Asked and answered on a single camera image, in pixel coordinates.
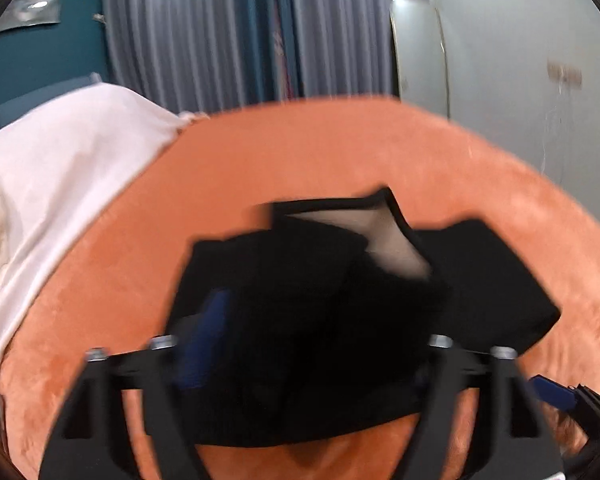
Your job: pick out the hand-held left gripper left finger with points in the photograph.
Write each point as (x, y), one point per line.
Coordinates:
(205, 340)

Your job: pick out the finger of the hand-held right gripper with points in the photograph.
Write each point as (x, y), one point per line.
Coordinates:
(550, 390)

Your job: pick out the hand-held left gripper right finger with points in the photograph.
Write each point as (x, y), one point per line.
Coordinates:
(442, 385)

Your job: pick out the black pants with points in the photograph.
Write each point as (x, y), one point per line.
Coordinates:
(330, 335)

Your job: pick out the orange plush blanket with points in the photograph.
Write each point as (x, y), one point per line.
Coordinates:
(280, 160)

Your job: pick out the white blanket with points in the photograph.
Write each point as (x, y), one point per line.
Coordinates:
(70, 160)

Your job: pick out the teal bed headboard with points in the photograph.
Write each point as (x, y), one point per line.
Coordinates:
(30, 99)

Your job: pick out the grey curtain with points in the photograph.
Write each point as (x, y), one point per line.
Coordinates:
(180, 35)
(350, 30)

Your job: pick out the blue curtain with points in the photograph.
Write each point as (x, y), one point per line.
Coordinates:
(275, 35)

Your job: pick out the standing mirror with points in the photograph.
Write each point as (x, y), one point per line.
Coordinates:
(420, 50)

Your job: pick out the small white wall fixture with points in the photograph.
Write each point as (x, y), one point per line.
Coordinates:
(98, 17)

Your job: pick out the wall picture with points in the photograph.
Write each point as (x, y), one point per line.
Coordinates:
(27, 10)

